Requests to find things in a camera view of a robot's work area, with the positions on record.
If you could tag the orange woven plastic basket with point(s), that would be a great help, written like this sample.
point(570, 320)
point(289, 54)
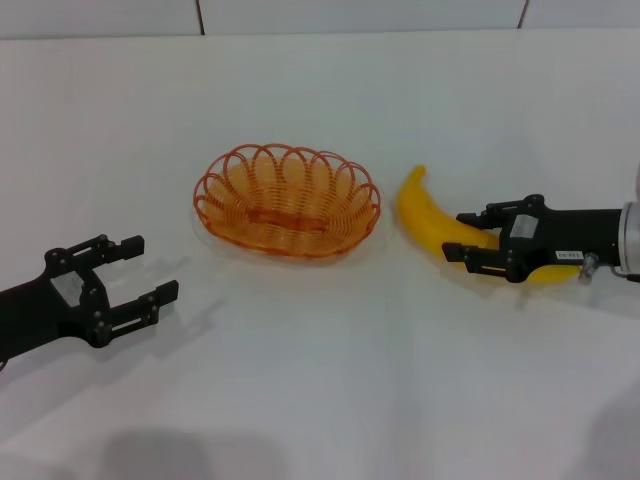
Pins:
point(280, 225)

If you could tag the yellow banana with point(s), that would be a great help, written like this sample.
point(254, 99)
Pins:
point(425, 210)

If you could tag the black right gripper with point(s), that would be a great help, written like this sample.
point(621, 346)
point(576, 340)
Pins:
point(575, 232)

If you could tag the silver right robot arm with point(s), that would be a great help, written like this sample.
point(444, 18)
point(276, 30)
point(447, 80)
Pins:
point(631, 230)

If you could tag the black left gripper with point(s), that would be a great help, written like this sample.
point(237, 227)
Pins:
point(35, 315)

